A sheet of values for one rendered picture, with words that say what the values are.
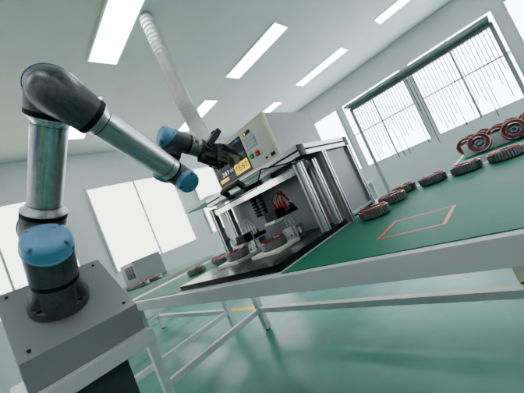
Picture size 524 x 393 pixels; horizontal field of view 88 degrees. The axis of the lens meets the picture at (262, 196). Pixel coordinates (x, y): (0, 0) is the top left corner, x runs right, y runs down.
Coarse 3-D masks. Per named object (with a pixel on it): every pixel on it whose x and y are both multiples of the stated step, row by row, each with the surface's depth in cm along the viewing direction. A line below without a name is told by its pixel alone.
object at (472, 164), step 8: (520, 144) 101; (496, 152) 104; (504, 152) 101; (512, 152) 100; (520, 152) 100; (472, 160) 114; (480, 160) 110; (488, 160) 107; (496, 160) 104; (504, 160) 102; (456, 168) 112; (464, 168) 110; (472, 168) 109; (424, 176) 126; (432, 176) 118; (440, 176) 117; (408, 184) 127; (424, 184) 121
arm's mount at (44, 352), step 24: (96, 264) 97; (24, 288) 83; (96, 288) 87; (120, 288) 88; (0, 312) 75; (24, 312) 76; (96, 312) 79; (120, 312) 80; (24, 336) 70; (48, 336) 71; (72, 336) 72; (96, 336) 75; (120, 336) 78; (24, 360) 65; (48, 360) 67; (72, 360) 70; (24, 384) 69; (48, 384) 66
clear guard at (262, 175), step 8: (296, 160) 108; (264, 168) 93; (272, 168) 99; (280, 168) 108; (248, 176) 96; (256, 176) 91; (264, 176) 111; (272, 176) 123; (248, 184) 93; (256, 184) 88; (232, 192) 100; (240, 192) 94; (248, 192) 90; (224, 200) 102; (232, 200) 96; (216, 208) 104
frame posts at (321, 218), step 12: (300, 168) 103; (312, 168) 112; (300, 180) 104; (324, 180) 112; (312, 192) 103; (324, 192) 110; (312, 204) 104; (216, 216) 147; (228, 216) 153; (324, 216) 103; (336, 216) 109; (216, 228) 147; (324, 228) 102; (228, 240) 147; (228, 252) 145
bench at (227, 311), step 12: (192, 264) 255; (168, 276) 237; (144, 288) 223; (156, 312) 383; (192, 312) 318; (204, 312) 295; (216, 312) 279; (228, 312) 265; (192, 336) 235; (180, 348) 226; (144, 372) 204
